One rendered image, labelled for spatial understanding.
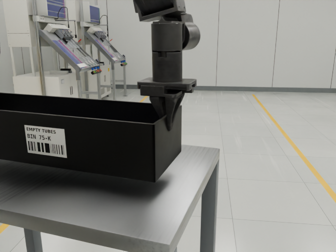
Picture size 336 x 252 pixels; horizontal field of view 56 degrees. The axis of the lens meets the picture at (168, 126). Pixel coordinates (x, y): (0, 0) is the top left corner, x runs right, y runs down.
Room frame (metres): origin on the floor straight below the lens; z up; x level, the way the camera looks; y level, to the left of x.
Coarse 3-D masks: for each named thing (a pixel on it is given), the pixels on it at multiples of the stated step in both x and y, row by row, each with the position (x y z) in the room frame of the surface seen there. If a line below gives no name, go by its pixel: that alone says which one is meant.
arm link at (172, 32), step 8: (152, 24) 0.59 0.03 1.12; (160, 24) 0.57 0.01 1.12; (168, 24) 0.57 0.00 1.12; (176, 24) 0.58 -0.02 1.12; (184, 24) 0.63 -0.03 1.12; (152, 32) 0.59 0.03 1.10; (160, 32) 0.57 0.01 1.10; (168, 32) 0.57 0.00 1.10; (176, 32) 0.58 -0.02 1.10; (184, 32) 0.63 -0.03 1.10; (152, 40) 0.59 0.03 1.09; (160, 40) 0.57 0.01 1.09; (168, 40) 0.57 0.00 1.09; (176, 40) 0.58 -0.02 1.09; (152, 48) 0.59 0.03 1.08; (160, 48) 0.58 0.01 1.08; (168, 48) 0.57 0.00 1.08; (176, 48) 0.58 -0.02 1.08
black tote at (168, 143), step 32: (0, 96) 0.85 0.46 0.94; (32, 96) 0.81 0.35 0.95; (0, 128) 0.64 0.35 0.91; (32, 128) 0.61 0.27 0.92; (64, 128) 0.58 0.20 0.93; (96, 128) 0.56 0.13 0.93; (128, 128) 0.54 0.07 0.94; (160, 128) 0.55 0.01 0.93; (32, 160) 0.61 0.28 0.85; (64, 160) 0.59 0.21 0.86; (96, 160) 0.56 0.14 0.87; (128, 160) 0.54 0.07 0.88; (160, 160) 0.55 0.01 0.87
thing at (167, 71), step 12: (156, 60) 0.58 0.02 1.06; (168, 60) 0.57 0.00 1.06; (180, 60) 0.59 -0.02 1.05; (156, 72) 0.58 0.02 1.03; (168, 72) 0.57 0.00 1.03; (180, 72) 0.59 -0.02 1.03; (144, 84) 0.58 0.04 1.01; (156, 84) 0.57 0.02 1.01; (168, 84) 0.57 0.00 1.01; (180, 84) 0.56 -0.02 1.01; (192, 84) 0.60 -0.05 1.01
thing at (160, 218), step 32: (0, 160) 0.73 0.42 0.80; (192, 160) 0.73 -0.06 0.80; (0, 192) 0.56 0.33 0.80; (32, 192) 0.56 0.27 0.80; (64, 192) 0.56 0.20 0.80; (96, 192) 0.56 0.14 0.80; (128, 192) 0.56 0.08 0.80; (160, 192) 0.56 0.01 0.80; (192, 192) 0.56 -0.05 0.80; (32, 224) 0.48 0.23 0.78; (64, 224) 0.46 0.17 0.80; (96, 224) 0.45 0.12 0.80; (128, 224) 0.45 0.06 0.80; (160, 224) 0.45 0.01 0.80
